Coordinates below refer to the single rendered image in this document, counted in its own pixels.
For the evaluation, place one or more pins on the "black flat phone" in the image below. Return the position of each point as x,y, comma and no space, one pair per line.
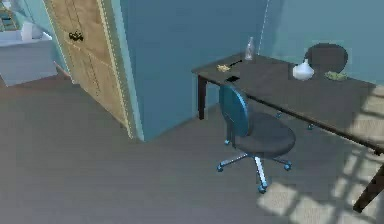
232,78

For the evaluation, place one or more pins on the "small yellow crumpled object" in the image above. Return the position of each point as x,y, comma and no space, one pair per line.
223,68

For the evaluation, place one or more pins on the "black pen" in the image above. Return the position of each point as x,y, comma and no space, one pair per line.
235,62

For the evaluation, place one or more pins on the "blue swivel office chair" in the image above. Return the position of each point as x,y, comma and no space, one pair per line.
256,133

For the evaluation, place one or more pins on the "clear glass bottle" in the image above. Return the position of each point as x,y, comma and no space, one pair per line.
250,50

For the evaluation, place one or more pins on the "dark wooden desk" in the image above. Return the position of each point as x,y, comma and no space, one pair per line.
300,96

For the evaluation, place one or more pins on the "light wooden room door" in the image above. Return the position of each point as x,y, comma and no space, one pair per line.
90,56

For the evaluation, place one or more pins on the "white round vase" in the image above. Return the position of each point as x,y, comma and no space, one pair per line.
303,70

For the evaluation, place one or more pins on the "white cabinet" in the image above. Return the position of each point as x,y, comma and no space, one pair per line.
25,60

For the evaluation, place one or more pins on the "white box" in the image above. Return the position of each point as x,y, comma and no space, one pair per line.
27,31

